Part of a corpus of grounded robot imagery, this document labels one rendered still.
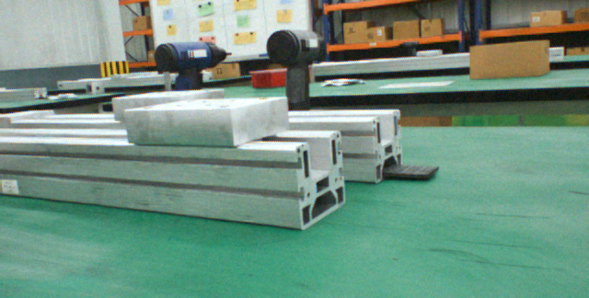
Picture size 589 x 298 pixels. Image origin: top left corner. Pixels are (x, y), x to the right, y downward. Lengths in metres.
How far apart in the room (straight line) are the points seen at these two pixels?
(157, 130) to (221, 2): 3.61
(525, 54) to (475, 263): 2.14
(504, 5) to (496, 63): 8.56
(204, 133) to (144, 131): 0.09
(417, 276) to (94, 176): 0.45
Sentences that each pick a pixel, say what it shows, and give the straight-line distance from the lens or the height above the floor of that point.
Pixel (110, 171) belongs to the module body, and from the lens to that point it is 0.70.
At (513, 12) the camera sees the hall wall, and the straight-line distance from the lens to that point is 11.09.
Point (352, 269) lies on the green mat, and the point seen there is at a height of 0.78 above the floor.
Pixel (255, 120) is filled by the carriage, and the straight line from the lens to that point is 0.57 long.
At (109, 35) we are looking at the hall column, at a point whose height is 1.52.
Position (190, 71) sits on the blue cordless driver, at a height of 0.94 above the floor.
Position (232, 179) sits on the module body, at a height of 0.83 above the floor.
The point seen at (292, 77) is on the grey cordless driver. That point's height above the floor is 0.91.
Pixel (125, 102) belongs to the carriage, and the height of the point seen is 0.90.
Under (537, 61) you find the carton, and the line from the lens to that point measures 2.54.
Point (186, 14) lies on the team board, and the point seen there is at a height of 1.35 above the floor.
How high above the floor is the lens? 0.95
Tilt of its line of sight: 9 degrees down
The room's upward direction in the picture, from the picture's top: 5 degrees counter-clockwise
